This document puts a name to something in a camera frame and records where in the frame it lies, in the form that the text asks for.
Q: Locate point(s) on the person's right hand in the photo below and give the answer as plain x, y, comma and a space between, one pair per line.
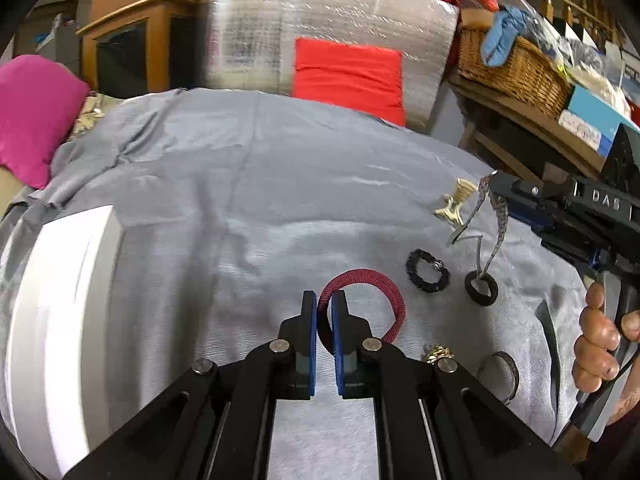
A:
594, 362

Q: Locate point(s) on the wicker basket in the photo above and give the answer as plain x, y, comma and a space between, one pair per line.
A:
528, 75

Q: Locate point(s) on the wooden shelf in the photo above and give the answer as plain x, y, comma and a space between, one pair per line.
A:
516, 137

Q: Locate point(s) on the light blue box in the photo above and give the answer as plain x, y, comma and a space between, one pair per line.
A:
593, 121

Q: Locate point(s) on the magenta pillow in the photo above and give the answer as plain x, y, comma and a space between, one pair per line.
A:
40, 101

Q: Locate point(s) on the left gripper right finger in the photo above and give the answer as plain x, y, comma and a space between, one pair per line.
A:
434, 420

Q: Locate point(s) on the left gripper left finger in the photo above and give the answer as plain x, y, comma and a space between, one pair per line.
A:
214, 422

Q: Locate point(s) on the gold rhinestone brooch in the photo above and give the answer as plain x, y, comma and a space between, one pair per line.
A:
434, 353

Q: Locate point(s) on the beige hair claw clip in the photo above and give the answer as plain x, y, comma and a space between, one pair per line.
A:
451, 211

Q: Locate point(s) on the red pillow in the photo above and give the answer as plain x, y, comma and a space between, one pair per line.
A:
354, 76

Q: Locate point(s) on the grey glitter bangle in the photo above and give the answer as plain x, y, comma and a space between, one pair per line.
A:
499, 374

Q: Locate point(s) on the wooden cabinet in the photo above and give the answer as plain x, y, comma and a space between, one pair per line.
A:
133, 47

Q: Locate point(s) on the blue cloth in basket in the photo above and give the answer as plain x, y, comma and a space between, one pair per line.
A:
508, 24

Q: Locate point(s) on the white jewelry box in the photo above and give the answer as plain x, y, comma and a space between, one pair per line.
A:
56, 361

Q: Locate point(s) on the grey blanket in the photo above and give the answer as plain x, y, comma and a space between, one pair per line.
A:
235, 203

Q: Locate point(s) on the silver foil insulation sheet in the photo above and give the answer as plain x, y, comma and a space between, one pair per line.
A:
249, 44

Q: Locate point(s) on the dark brown hair scrunchie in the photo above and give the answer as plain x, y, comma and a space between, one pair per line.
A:
485, 297

